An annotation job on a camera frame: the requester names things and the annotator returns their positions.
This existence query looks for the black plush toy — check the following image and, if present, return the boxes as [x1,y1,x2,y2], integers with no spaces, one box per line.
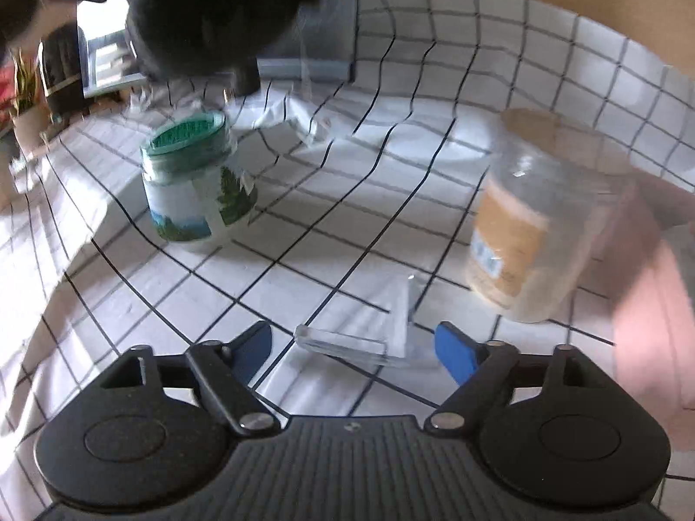
[126,0,321,96]

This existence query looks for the black cylindrical speaker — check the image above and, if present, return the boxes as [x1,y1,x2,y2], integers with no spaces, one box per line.
[39,23,85,116]

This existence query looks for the potted plant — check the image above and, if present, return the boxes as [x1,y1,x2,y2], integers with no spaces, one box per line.
[7,49,51,159]

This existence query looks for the clear acrylic stand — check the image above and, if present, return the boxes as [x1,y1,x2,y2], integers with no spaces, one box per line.
[295,274,437,368]

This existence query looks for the white checkered cloth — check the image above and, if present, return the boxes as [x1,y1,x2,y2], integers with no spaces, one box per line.
[1,0,694,520]

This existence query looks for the clear jar tan lid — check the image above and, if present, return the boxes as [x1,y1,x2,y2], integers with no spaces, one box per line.
[465,108,632,322]

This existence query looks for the green lid jar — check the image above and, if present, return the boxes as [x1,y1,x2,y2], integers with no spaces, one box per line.
[140,112,258,249]

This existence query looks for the pink storage box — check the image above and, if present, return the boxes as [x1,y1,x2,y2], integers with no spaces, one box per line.
[606,171,694,450]

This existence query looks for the black flat screen television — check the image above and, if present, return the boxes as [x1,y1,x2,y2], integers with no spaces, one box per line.
[76,0,357,98]

